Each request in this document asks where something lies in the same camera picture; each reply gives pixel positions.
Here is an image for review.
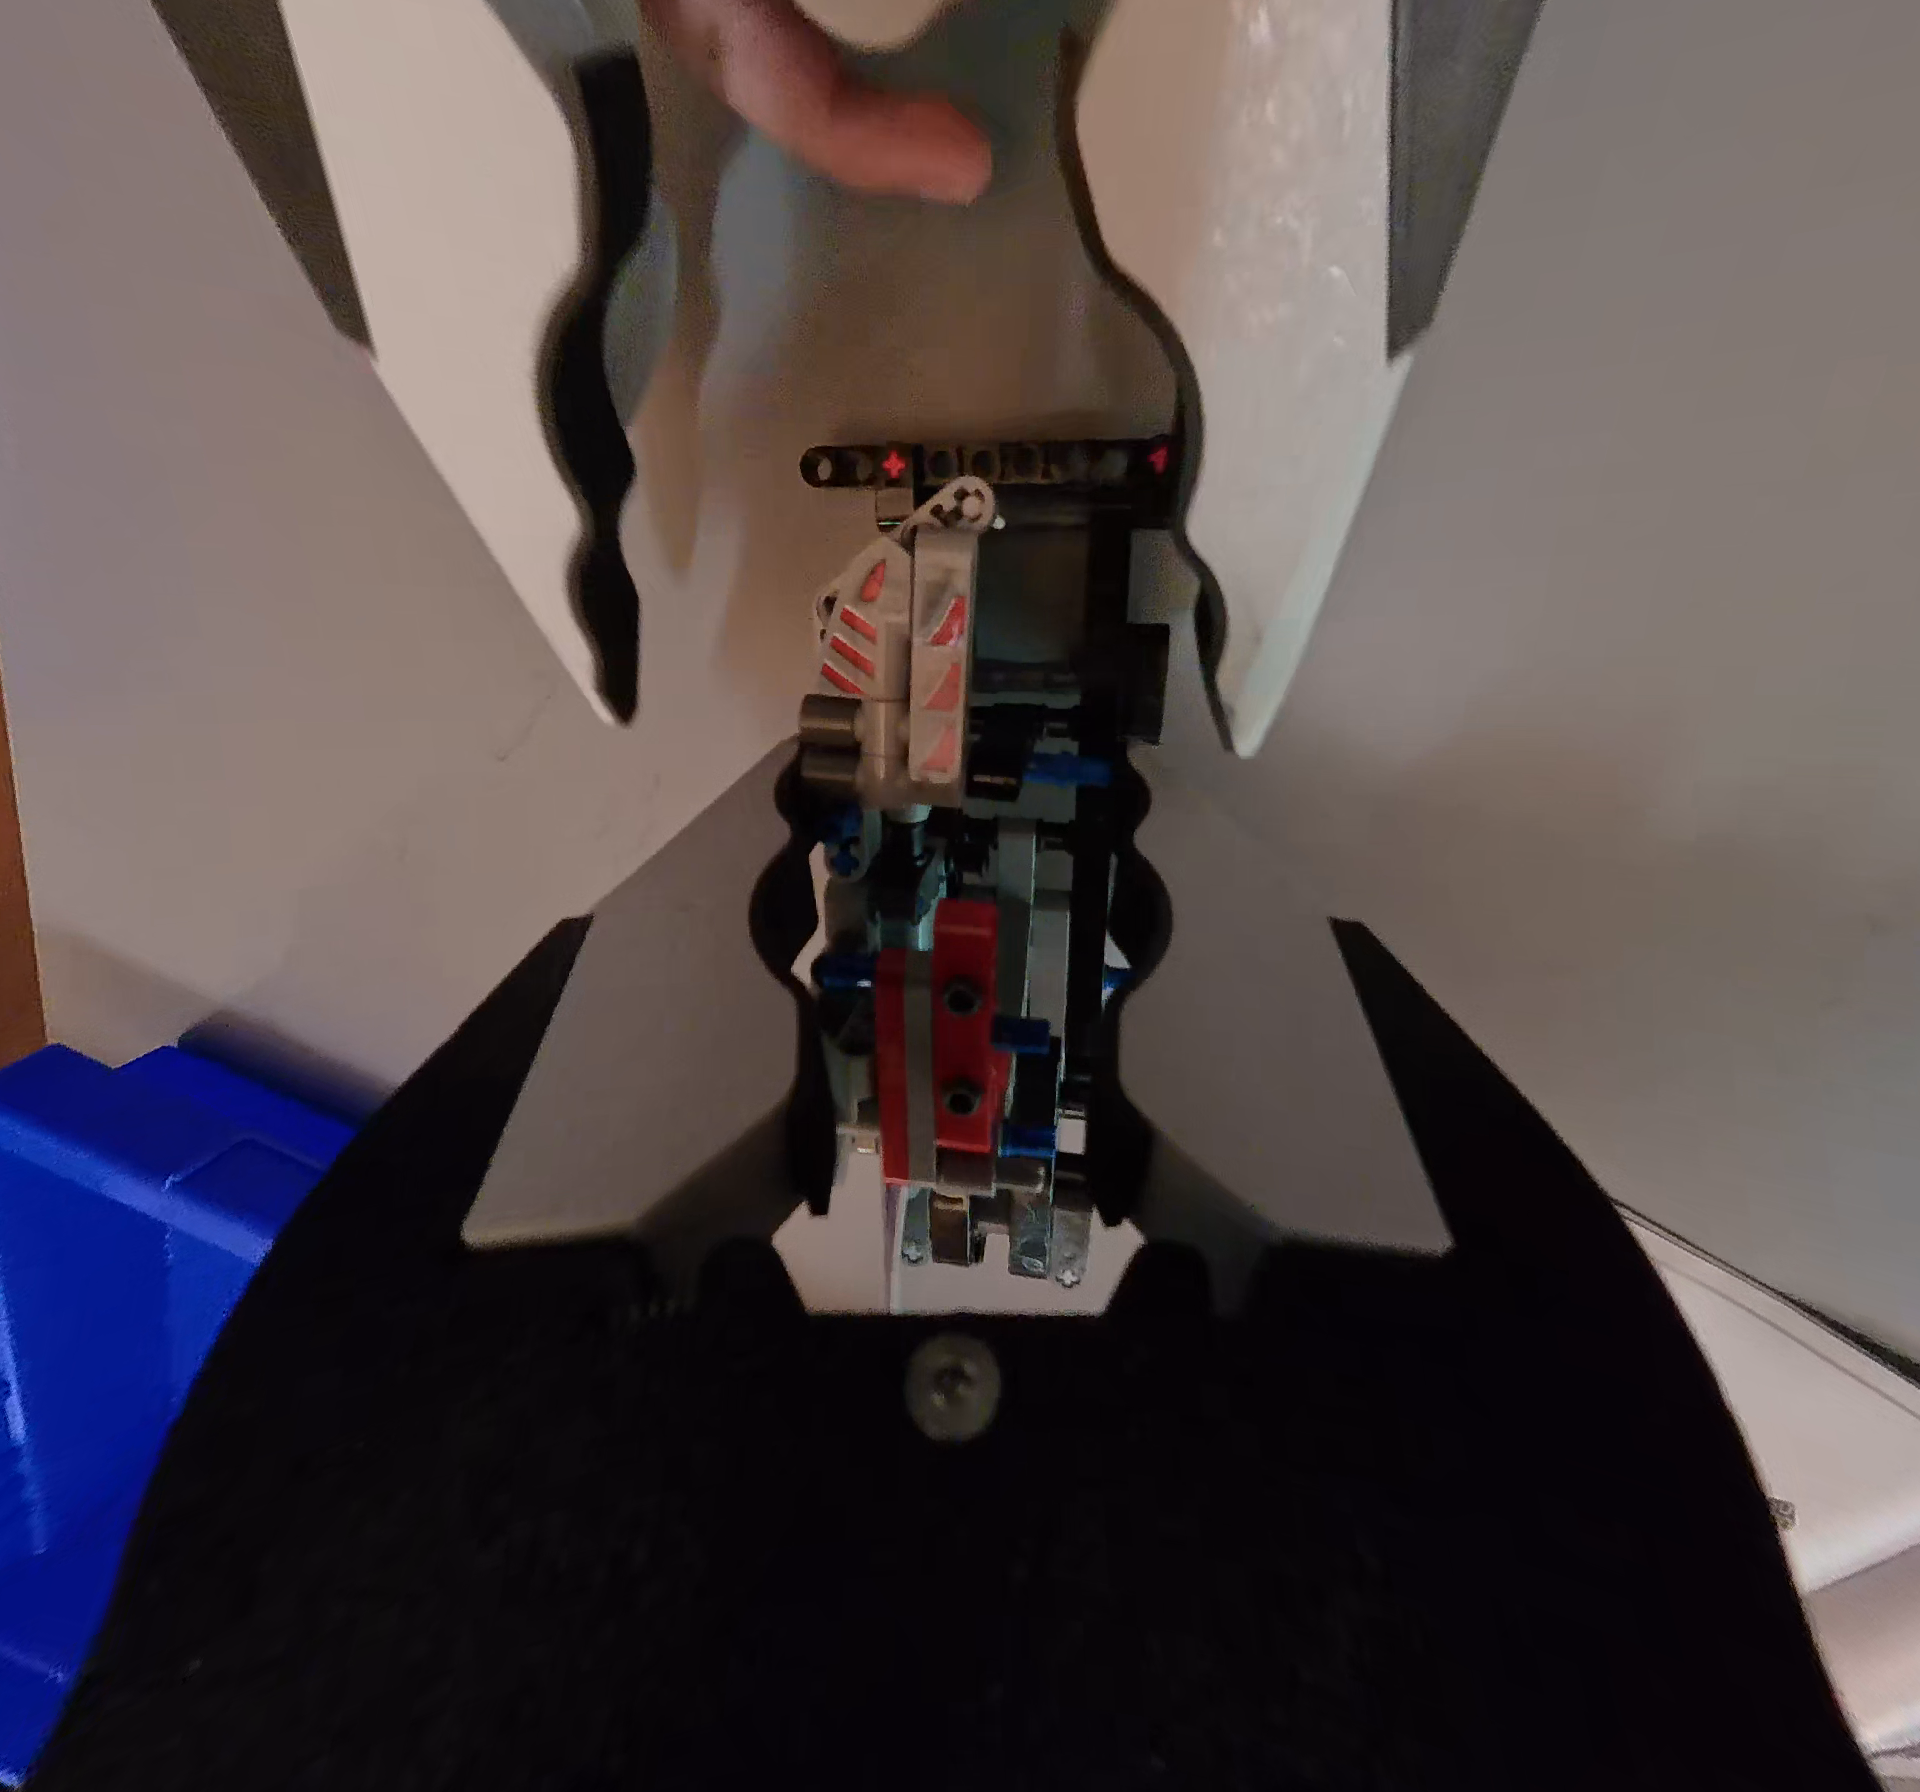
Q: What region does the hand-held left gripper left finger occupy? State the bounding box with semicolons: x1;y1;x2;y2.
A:
459;741;838;1254

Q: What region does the blue plastic storage bin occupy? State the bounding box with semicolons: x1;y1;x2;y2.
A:
0;1026;384;1792

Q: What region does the white paper booklet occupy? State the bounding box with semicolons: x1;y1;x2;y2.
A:
1627;1213;1920;1792

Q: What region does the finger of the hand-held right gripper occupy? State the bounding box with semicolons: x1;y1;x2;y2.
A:
238;0;651;729
1068;0;1414;759

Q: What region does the grey red toy brick truck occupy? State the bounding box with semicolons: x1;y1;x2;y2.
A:
749;439;1188;1285

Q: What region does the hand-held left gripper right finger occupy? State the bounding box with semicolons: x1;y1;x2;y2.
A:
1092;763;1457;1276

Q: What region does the person's right hand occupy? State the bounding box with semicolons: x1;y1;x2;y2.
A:
622;0;1061;207

